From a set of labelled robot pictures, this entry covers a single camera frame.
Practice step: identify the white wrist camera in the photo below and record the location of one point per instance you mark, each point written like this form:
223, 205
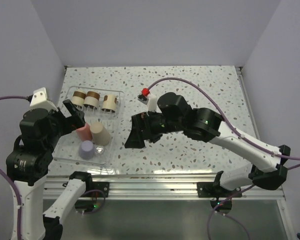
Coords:
40, 100
148, 99

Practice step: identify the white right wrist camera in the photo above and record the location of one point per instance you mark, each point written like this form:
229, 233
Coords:
148, 99

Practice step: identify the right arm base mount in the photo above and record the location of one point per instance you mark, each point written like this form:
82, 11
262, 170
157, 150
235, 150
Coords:
207, 190

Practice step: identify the brown-band steel cup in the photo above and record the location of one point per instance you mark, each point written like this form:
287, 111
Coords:
91, 99

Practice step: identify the cream steel-lined cup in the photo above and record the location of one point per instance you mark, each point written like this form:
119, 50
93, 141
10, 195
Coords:
78, 98

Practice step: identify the pink plastic cup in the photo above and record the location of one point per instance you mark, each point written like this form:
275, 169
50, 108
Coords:
84, 133

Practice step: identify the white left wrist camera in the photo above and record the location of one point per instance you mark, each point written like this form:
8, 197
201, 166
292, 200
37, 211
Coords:
40, 100

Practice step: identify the steel cup brown base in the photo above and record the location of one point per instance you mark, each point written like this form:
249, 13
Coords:
109, 103

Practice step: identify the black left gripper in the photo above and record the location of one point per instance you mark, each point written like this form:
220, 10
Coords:
76, 120

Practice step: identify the lavender plastic cup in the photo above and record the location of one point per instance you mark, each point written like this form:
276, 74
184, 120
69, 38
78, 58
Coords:
86, 150

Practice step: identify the small clear plastic cup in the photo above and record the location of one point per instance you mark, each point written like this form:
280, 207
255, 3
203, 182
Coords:
99, 149

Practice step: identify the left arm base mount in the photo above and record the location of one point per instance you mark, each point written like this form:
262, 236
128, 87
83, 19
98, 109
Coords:
97, 189

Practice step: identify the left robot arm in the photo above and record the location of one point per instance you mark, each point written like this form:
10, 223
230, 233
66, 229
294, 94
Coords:
27, 169

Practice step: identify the tall beige cup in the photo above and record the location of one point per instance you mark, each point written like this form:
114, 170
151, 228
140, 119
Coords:
100, 134

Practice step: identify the aluminium rail frame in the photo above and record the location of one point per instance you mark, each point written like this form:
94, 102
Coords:
171, 168

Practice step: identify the clear plastic dish rack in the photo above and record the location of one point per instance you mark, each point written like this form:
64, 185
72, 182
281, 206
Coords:
93, 143

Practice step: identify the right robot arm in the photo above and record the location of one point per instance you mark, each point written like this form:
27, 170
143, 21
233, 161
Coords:
171, 113

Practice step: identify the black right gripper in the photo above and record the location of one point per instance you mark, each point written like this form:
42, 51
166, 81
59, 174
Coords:
141, 121

